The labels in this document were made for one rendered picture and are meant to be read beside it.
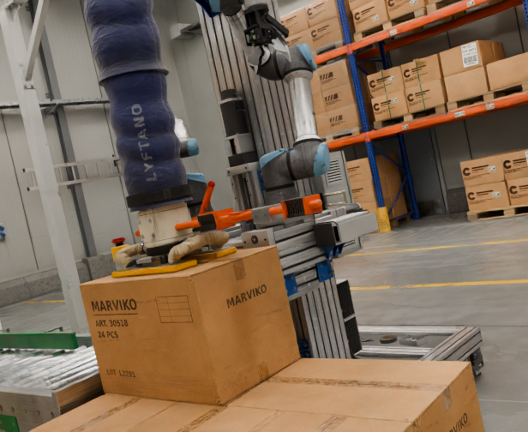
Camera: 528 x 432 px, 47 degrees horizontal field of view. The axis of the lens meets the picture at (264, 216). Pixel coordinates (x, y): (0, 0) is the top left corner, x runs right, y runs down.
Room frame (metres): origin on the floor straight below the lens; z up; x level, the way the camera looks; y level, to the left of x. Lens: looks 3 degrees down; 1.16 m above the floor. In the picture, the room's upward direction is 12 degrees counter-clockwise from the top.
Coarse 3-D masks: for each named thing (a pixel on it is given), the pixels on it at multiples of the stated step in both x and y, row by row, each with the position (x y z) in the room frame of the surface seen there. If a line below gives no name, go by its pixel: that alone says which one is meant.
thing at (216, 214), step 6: (222, 210) 1.91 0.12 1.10; (228, 210) 1.93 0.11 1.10; (198, 216) 1.92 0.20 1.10; (204, 216) 1.90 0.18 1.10; (210, 216) 1.89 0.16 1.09; (216, 216) 1.88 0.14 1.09; (204, 222) 1.92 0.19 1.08; (210, 222) 1.90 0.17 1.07; (216, 222) 1.88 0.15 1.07; (228, 222) 1.92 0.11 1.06; (204, 228) 1.91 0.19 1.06; (210, 228) 1.89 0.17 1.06; (216, 228) 1.98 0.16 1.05; (222, 228) 1.89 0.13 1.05
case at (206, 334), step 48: (96, 288) 2.08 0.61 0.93; (144, 288) 1.91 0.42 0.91; (192, 288) 1.76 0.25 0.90; (240, 288) 1.89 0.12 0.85; (96, 336) 2.12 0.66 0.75; (144, 336) 1.94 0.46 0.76; (192, 336) 1.79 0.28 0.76; (240, 336) 1.86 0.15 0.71; (288, 336) 2.02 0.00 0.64; (144, 384) 1.98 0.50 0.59; (192, 384) 1.82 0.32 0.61; (240, 384) 1.82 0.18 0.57
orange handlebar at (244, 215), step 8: (320, 200) 1.68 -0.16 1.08; (272, 208) 1.75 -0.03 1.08; (280, 208) 1.72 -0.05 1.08; (224, 216) 1.88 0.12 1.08; (232, 216) 1.85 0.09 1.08; (240, 216) 1.83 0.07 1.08; (248, 216) 1.81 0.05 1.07; (184, 224) 2.00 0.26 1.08; (192, 224) 1.97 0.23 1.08; (136, 232) 2.17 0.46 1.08
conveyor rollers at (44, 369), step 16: (0, 352) 3.33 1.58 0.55; (16, 352) 3.22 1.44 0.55; (32, 352) 3.18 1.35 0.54; (48, 352) 3.06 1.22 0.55; (64, 352) 3.02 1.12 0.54; (80, 352) 2.90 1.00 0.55; (0, 368) 2.95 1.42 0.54; (16, 368) 2.84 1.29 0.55; (32, 368) 2.79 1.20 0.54; (48, 368) 2.75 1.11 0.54; (64, 368) 2.64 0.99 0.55; (80, 368) 2.59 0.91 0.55; (96, 368) 2.54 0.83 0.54; (0, 384) 2.59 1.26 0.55; (16, 384) 2.54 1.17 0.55; (32, 384) 2.50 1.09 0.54; (48, 384) 2.46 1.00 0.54; (64, 384) 2.41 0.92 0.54
